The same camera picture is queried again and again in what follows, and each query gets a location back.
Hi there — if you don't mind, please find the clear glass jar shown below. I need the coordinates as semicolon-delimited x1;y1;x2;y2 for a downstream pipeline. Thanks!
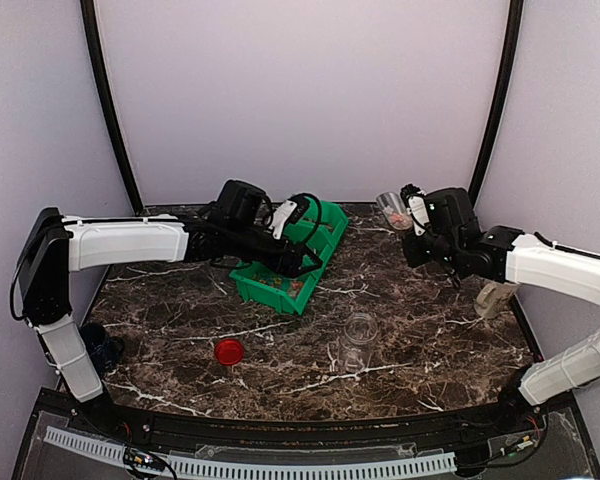
337;313;379;373

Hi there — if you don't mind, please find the red jar lid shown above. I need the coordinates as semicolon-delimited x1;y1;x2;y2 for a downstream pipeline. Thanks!
214;338;245;366

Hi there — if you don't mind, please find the small green circuit board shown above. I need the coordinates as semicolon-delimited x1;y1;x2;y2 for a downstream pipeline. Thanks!
122;448;166;472

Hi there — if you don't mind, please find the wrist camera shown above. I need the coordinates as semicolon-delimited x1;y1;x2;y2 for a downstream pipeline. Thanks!
209;179;266;229
425;187;481;239

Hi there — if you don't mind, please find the green bin end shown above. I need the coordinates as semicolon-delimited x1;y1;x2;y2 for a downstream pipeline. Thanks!
284;194;349;242

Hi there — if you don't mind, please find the metal scoop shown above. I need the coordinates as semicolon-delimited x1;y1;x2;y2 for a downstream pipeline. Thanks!
376;192;414;233

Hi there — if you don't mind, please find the dark blue mug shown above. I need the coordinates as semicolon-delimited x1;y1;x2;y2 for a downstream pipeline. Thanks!
79;323;125;376

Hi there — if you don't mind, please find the left black frame post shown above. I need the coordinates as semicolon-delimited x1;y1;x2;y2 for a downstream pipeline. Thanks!
80;0;144;214

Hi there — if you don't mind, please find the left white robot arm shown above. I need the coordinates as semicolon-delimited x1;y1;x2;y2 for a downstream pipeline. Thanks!
9;207;323;436

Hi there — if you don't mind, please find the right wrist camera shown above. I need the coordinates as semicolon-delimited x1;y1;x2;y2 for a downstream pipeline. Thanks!
425;187;481;239

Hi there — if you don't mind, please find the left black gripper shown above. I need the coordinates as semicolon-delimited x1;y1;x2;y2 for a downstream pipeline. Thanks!
227;223;323;279

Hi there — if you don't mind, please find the black front rail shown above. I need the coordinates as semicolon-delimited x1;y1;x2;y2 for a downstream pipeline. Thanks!
87;405;503;450

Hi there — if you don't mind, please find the right black frame post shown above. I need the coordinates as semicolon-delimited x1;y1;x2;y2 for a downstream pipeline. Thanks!
468;0;524;205

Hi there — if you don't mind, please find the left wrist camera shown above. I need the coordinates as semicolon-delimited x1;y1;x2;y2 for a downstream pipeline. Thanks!
209;179;266;229

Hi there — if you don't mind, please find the black frame post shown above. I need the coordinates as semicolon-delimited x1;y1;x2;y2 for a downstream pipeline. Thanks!
80;0;144;214
468;0;524;205

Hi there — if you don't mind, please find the green bin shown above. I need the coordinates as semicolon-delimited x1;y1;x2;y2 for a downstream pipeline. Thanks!
230;263;325;315
285;223;341;265

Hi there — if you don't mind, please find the white slotted cable duct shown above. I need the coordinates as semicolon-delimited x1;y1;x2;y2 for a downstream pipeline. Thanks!
43;426;457;479

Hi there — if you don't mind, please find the beige ceramic mug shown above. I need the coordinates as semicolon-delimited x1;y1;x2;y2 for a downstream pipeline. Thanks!
474;281;519;319

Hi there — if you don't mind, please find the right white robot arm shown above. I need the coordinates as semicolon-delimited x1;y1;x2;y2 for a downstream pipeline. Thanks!
400;184;600;434

